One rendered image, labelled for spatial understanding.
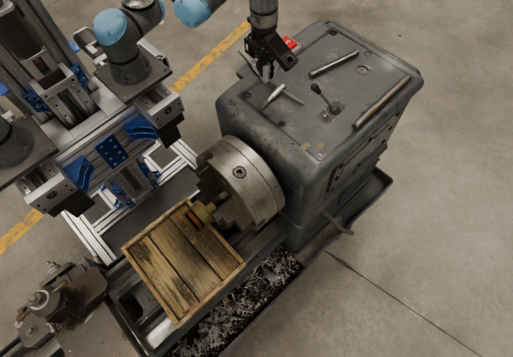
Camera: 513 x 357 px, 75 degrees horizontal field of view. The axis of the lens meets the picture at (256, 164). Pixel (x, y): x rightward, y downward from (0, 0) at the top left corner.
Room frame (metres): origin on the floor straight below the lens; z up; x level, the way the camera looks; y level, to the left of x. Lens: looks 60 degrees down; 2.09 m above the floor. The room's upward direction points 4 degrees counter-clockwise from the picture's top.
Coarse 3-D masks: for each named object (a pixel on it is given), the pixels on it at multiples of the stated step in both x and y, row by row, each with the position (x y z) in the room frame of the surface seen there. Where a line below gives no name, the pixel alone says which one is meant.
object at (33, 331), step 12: (84, 264) 0.32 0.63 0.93; (108, 300) 0.19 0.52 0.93; (120, 312) 0.15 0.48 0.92; (24, 324) 0.14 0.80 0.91; (36, 324) 0.14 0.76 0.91; (132, 324) 0.12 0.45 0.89; (24, 336) 0.11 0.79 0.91; (36, 336) 0.10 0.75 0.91; (48, 336) 0.10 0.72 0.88; (132, 336) 0.08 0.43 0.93; (24, 348) 0.07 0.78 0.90; (144, 348) 0.05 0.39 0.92
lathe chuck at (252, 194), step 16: (224, 144) 0.58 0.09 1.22; (208, 160) 0.52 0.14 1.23; (224, 160) 0.51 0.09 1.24; (240, 160) 0.51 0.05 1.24; (224, 176) 0.46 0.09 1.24; (256, 176) 0.46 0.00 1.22; (240, 192) 0.41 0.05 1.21; (256, 192) 0.42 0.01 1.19; (272, 192) 0.43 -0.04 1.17; (240, 208) 0.41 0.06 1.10; (256, 208) 0.38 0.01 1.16; (272, 208) 0.39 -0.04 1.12
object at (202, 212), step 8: (192, 208) 0.42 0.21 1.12; (200, 208) 0.41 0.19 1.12; (208, 208) 0.42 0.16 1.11; (216, 208) 0.42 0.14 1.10; (192, 216) 0.39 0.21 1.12; (200, 216) 0.39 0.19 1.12; (208, 216) 0.39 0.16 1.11; (192, 224) 0.37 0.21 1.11; (200, 224) 0.37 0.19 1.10; (208, 224) 0.37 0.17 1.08
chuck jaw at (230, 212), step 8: (232, 200) 0.44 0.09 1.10; (224, 208) 0.41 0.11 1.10; (232, 208) 0.41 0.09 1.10; (216, 216) 0.39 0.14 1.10; (224, 216) 0.39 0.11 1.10; (232, 216) 0.39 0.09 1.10; (240, 216) 0.38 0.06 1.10; (232, 224) 0.37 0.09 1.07; (240, 224) 0.36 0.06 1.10; (248, 224) 0.35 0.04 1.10; (256, 224) 0.36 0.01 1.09
